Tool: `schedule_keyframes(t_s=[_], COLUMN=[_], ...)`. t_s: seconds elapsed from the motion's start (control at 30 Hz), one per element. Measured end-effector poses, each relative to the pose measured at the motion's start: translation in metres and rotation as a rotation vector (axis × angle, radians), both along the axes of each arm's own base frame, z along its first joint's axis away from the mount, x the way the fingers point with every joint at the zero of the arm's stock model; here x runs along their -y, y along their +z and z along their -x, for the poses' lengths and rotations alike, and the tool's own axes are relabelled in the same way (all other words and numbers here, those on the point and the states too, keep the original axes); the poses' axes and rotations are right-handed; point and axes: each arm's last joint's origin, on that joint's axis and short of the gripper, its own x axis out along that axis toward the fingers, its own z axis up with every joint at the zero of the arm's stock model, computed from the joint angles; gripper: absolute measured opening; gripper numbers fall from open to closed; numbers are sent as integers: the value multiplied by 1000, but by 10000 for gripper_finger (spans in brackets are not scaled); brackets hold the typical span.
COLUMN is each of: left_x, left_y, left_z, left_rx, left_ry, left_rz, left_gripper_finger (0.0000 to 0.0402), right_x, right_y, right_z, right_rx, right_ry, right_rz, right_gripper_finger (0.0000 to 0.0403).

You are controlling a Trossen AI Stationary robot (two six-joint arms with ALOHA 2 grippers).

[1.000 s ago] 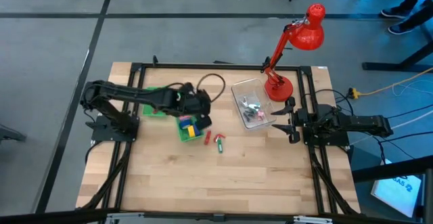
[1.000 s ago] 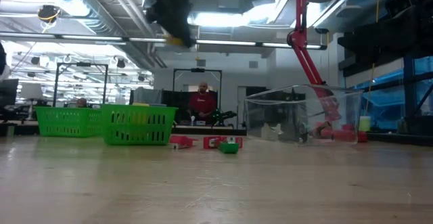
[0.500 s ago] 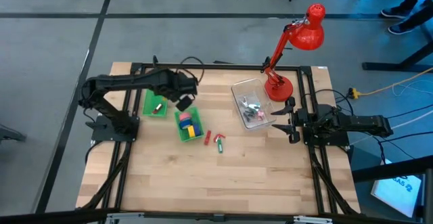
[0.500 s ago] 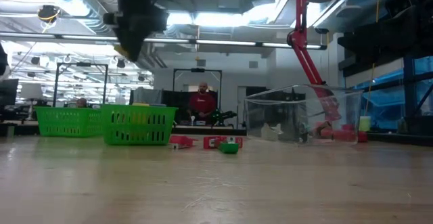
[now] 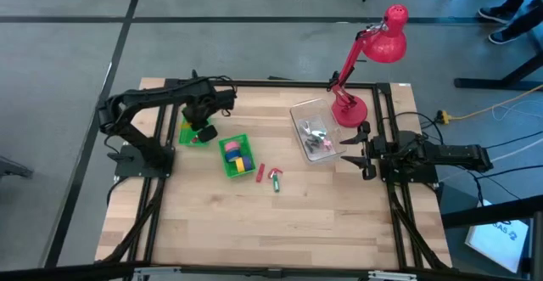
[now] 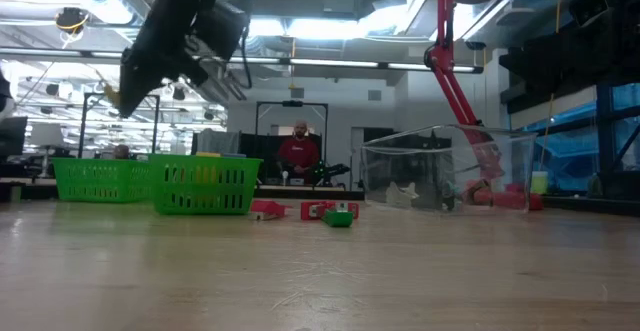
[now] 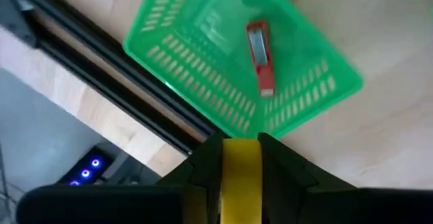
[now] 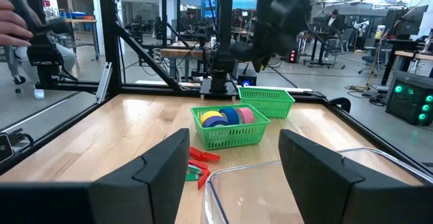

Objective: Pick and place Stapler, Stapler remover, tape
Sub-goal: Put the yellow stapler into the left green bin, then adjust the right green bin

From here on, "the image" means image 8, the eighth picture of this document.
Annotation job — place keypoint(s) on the red-lit black device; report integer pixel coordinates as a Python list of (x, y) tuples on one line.
[(293, 56)]

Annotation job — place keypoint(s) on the blue-lit black device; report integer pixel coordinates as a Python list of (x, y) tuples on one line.
[(247, 80)]

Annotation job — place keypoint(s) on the person's hand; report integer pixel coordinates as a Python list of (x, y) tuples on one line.
[(13, 24)]

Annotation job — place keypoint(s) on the green plastic basket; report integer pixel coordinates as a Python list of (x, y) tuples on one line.
[(230, 137), (267, 107)]

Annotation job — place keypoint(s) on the pink tape roll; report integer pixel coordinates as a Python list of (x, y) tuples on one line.
[(247, 115)]

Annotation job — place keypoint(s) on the grey office chair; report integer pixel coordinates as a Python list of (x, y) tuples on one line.
[(372, 60)]

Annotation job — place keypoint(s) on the black aluminium frame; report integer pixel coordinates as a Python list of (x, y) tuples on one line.
[(108, 31)]

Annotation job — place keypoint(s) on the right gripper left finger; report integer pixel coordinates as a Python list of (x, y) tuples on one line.
[(155, 190)]

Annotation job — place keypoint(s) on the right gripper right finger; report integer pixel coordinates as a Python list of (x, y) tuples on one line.
[(321, 190)]

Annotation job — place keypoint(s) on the silver corner bracket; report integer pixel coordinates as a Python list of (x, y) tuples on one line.
[(103, 85)]

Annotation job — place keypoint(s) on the purple tape roll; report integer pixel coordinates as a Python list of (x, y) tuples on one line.
[(216, 122)]

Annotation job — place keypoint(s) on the blue tape roll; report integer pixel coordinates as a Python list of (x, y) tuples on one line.
[(231, 115)]

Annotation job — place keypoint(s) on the computer with green fans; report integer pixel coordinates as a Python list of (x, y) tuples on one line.
[(409, 102)]

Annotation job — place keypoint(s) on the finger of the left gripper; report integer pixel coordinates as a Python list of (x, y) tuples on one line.
[(267, 60), (245, 53)]

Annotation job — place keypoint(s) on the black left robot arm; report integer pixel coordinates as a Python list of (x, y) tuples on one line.
[(221, 65)]

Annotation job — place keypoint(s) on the red staple remover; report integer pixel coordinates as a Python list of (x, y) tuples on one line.
[(204, 178)]

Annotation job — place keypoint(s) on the wooden workbench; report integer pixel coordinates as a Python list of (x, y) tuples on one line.
[(182, 52)]

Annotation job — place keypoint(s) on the clear plastic container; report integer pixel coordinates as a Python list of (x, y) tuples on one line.
[(250, 197)]

